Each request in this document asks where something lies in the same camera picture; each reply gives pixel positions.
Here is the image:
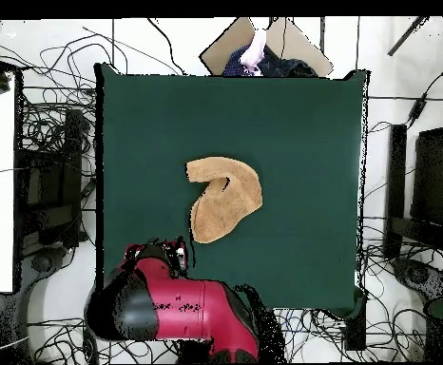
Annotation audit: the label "black rod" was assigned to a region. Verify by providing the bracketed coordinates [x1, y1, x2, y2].
[387, 15, 430, 57]

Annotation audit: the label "tan terry towel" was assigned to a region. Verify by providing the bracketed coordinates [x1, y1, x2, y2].
[185, 156, 263, 244]

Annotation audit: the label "black equipment rack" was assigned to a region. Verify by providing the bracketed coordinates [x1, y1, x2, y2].
[15, 107, 86, 248]

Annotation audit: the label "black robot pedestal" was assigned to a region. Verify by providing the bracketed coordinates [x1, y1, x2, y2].
[177, 338, 216, 364]

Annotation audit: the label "black table leg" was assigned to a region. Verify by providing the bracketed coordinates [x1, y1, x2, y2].
[343, 292, 368, 352]

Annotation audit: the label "black power adapter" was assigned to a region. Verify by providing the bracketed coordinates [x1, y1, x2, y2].
[407, 94, 426, 125]

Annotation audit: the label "dark blue clothes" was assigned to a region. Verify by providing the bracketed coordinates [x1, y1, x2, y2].
[222, 44, 318, 78]

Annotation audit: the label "pale pink garment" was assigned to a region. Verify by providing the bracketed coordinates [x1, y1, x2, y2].
[239, 28, 267, 76]

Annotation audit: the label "dark green table cloth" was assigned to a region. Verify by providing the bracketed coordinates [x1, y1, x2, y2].
[93, 62, 371, 320]

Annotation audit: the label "black flat panel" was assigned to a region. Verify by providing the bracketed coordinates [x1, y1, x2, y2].
[410, 126, 443, 229]

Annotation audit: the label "brown cardboard box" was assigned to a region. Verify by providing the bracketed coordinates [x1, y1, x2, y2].
[199, 16, 335, 78]

